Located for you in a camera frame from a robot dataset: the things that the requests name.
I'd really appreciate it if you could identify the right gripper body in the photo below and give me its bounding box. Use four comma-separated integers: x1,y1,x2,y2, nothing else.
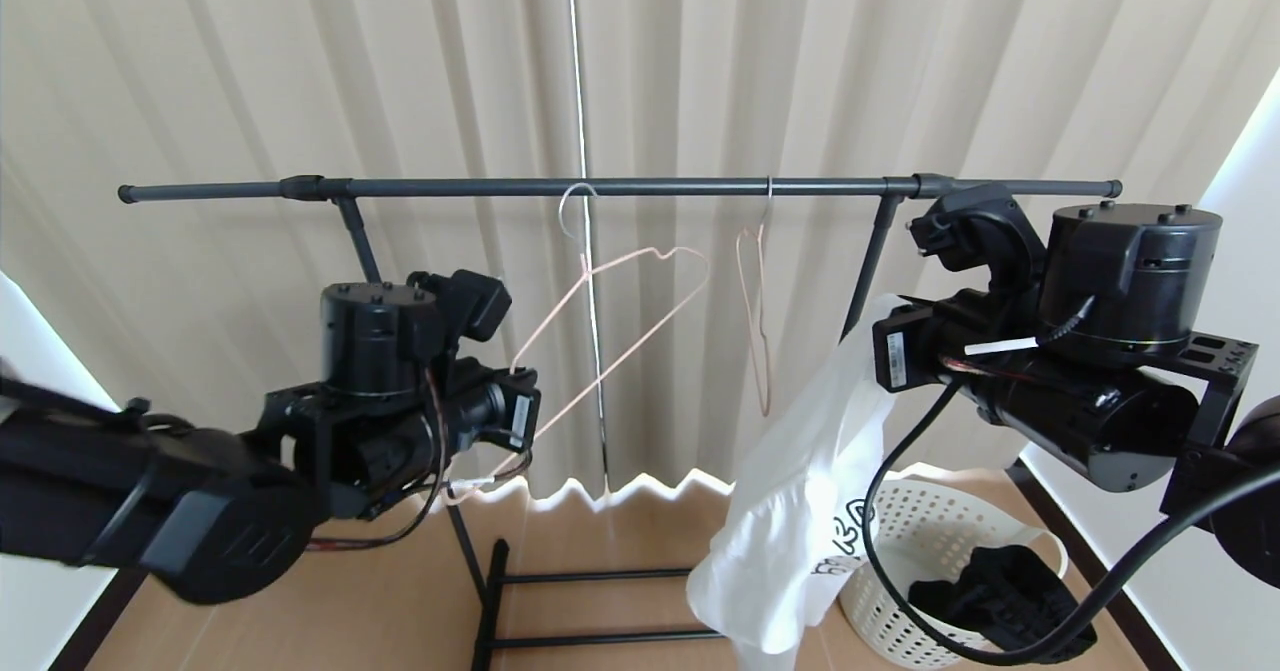
873,296,1201,494

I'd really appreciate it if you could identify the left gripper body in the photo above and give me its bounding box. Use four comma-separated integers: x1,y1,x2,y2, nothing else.
335,371,541,517

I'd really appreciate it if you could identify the pink clothes hanger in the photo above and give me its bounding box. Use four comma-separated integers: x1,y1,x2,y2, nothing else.
445,183,711,507
737,179,773,419

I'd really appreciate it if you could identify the white printed t-shirt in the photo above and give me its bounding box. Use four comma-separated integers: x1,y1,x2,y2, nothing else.
686,294,901,671

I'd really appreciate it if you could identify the white laundry basket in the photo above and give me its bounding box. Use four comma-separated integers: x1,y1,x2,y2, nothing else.
838,466,1069,670

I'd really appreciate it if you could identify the black clothes rack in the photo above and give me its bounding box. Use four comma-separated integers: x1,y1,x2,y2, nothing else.
117,175,1123,671

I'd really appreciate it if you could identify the black garment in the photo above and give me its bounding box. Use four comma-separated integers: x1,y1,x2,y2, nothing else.
907,545,1098,665

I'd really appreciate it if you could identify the beige curtain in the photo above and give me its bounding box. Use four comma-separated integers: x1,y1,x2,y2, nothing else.
0,0,1280,502

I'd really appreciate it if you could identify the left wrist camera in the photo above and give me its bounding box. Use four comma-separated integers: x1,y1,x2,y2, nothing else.
408,269,513,344

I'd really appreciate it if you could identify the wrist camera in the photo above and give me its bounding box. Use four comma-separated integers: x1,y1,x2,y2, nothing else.
408,269,513,344
908,183,1049,302

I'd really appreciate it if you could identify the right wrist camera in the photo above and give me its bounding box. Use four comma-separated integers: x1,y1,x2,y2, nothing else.
908,183,1049,302

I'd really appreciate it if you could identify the black cable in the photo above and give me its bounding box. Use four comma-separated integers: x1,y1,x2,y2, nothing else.
862,379,1280,665

